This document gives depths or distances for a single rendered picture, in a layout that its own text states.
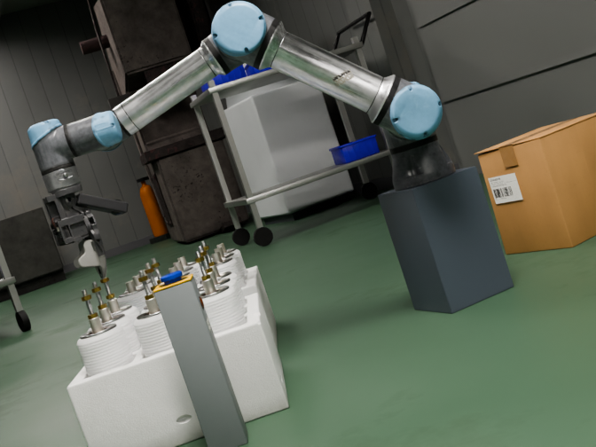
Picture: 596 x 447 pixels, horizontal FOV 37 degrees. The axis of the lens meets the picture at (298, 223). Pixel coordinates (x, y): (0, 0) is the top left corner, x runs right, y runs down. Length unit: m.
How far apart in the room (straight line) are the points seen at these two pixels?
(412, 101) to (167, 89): 0.57
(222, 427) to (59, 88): 8.34
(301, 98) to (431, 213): 4.27
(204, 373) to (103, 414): 0.26
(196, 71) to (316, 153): 4.20
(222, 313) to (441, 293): 0.57
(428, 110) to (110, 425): 0.92
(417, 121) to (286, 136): 4.26
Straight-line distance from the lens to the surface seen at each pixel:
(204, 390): 1.62
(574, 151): 2.47
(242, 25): 1.94
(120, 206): 2.05
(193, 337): 1.60
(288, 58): 1.96
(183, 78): 2.10
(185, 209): 7.38
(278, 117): 6.18
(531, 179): 2.43
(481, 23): 4.81
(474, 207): 2.11
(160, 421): 1.78
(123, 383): 1.76
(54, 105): 9.78
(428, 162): 2.09
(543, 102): 4.57
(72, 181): 2.01
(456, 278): 2.08
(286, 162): 6.15
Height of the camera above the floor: 0.47
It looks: 5 degrees down
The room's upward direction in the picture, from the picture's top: 19 degrees counter-clockwise
